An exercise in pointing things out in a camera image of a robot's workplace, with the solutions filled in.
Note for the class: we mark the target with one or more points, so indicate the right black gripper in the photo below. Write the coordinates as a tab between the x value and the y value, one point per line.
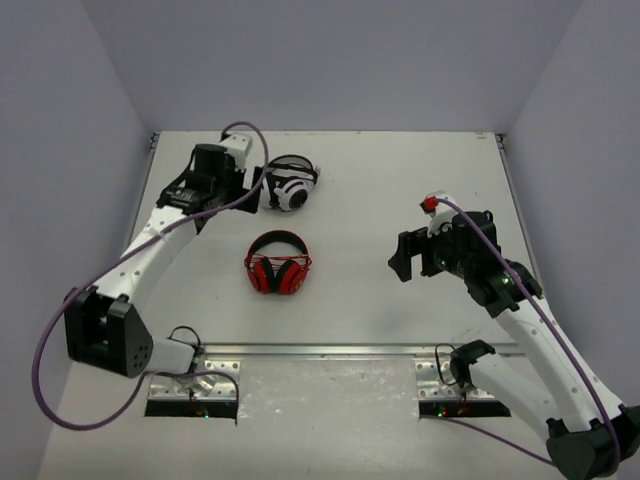
401	262

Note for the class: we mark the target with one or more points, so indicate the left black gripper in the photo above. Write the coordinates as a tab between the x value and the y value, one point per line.
248	189

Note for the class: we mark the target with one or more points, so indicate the red black headphones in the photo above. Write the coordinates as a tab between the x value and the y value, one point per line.
280	274

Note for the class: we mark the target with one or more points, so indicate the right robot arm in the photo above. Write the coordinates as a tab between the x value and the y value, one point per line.
587	430

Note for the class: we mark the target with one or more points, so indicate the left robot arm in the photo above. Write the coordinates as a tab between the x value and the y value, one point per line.
103	324

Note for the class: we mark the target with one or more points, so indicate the white black headphones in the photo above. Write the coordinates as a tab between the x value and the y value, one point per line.
288	183

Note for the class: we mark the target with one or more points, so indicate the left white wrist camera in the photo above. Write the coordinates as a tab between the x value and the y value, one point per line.
238	146

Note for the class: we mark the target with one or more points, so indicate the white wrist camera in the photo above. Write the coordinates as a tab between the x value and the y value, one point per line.
238	146
437	206

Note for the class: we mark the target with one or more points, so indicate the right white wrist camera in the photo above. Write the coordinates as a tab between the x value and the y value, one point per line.
437	206

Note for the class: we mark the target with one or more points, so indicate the aluminium mounting rail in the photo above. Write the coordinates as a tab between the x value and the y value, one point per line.
323	350

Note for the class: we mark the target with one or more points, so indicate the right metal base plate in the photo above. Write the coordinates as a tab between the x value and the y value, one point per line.
436	384

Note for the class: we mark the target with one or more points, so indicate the metal base plate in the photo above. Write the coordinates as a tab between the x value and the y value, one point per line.
436	384
218	382

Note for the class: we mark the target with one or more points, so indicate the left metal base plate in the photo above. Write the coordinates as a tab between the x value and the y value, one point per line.
218	382

